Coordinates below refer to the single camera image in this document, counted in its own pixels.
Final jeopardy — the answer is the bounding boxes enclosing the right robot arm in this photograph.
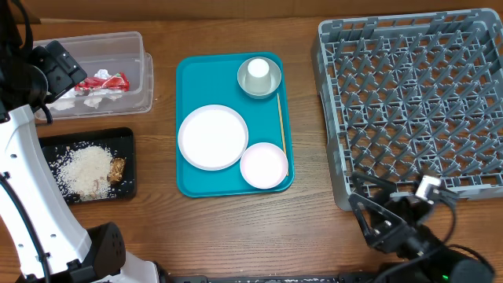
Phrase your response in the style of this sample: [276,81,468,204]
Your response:
[348,172,496,282]

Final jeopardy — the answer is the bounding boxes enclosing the black rectangular tray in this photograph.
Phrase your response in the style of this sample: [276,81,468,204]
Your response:
[39,127,137,204]

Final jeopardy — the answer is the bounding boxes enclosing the white rice pile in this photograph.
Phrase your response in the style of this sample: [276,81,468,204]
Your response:
[49,144,113,202]

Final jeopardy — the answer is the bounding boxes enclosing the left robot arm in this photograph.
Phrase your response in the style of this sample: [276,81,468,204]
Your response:
[1,0,169,282]

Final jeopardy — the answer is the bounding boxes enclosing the red snack wrapper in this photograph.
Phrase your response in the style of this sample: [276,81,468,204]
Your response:
[75,72,130,92]

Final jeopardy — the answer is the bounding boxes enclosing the brown food scraps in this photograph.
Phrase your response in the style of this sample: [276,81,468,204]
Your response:
[90,158,127,198]

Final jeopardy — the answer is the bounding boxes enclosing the wooden chopstick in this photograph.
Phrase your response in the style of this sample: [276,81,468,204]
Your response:
[276,93,289,177]

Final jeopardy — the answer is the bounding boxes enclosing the white tissue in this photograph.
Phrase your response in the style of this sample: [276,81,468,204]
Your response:
[84,69,123,108]
[47,89,79,111]

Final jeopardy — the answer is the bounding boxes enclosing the large white plate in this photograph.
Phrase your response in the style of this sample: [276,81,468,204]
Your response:
[178,105,249,171]

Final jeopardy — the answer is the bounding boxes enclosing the clear plastic bin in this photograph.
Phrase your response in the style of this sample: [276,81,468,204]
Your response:
[49,31,154,119]

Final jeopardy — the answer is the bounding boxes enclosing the small white plate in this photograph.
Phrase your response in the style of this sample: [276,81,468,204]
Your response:
[240,142,288,189]

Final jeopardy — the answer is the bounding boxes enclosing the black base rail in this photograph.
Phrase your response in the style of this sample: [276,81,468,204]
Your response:
[168,271,375,283]

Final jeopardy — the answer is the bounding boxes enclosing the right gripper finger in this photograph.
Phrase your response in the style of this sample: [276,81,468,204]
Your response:
[351,171,397,197]
[431,186,459,204]

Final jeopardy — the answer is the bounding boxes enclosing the white paper cup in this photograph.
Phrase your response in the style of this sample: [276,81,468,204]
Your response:
[245,58,271,94]

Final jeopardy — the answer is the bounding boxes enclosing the grey dishwasher rack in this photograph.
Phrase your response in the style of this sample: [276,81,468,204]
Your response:
[312,9,502,210]

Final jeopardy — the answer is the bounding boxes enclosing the grey bowl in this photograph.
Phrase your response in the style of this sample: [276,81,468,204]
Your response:
[237,57,282,99]

